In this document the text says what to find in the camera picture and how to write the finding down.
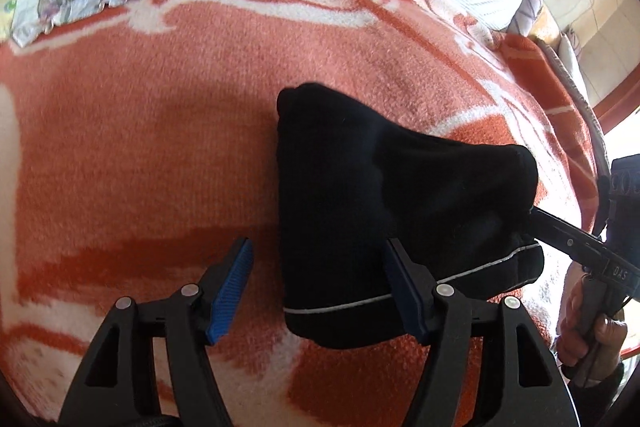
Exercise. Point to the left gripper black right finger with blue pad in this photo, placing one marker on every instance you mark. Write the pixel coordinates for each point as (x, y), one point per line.
(519, 383)

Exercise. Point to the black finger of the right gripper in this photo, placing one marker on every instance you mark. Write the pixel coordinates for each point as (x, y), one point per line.
(580, 246)

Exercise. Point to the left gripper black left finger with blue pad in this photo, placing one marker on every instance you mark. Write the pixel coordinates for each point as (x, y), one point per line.
(115, 383)

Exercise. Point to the black pants with white piping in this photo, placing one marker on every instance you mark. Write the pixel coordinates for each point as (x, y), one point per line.
(350, 180)

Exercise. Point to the person's right hand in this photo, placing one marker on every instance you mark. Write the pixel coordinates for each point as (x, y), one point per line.
(606, 335)

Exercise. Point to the orange and white blanket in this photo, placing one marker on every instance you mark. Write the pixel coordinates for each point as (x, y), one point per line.
(137, 145)

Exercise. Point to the white patterned pillow at right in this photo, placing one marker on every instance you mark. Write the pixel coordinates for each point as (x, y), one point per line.
(525, 18)

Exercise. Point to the yellow cartoon print pillow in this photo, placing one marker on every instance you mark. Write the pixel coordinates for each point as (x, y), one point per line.
(7, 8)

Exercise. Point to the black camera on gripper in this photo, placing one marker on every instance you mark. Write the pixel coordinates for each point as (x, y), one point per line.
(624, 215)

